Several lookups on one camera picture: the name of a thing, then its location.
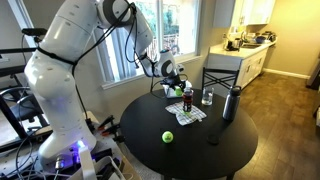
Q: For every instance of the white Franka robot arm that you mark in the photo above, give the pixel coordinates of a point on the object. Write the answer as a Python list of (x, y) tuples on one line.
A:
[(63, 83)]

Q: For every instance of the soda can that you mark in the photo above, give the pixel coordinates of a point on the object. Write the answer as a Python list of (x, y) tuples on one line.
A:
[(187, 101)]

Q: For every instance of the round black table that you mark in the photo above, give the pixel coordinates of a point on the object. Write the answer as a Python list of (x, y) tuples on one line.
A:
[(186, 158)]

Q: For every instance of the black metal chair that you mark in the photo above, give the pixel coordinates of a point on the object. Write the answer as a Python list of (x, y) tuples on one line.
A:
[(220, 69)]

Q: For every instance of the black orange spring clamp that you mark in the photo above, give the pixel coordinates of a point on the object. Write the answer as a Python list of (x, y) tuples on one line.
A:
[(118, 137), (106, 122), (111, 130)]

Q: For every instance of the dark metal water bottle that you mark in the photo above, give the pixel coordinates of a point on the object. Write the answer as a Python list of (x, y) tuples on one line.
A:
[(231, 106)]

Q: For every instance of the green tennis ball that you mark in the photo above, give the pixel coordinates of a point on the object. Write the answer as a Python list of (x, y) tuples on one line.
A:
[(178, 92), (167, 137)]

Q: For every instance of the dark countertop appliance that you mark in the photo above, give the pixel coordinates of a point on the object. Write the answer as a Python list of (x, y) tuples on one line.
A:
[(234, 43)]

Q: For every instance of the black camera on stand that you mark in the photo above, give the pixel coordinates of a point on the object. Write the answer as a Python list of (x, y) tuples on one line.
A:
[(33, 32)]

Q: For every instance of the white window frame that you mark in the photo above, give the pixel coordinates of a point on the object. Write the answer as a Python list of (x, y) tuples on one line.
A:
[(173, 26)]

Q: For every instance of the clear glass mug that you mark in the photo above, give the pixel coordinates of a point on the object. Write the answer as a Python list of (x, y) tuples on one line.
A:
[(207, 98)]

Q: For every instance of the dark countertop dishes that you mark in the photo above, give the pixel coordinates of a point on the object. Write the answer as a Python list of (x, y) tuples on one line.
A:
[(265, 37)]

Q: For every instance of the white vertical blinds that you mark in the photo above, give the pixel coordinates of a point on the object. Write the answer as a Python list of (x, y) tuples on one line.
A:
[(116, 58)]

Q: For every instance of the white kitchen counter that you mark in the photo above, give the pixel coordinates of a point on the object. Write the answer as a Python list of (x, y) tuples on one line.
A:
[(248, 66)]

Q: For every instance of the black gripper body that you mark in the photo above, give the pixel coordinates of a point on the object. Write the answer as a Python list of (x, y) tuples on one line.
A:
[(170, 82)]

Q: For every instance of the white upper cabinets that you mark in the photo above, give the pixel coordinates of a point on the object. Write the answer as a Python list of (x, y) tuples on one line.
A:
[(246, 11)]

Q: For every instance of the black metal cart frame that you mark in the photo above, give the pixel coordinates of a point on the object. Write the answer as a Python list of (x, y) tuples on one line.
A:
[(13, 119)]

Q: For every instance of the white plastic basket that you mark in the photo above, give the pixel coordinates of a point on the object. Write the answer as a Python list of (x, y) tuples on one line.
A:
[(167, 94)]

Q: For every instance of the black round lid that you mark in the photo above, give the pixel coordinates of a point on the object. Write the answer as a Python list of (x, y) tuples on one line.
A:
[(213, 139)]

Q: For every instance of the checkered dish cloth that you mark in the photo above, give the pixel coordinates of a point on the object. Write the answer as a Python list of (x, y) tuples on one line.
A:
[(195, 116)]

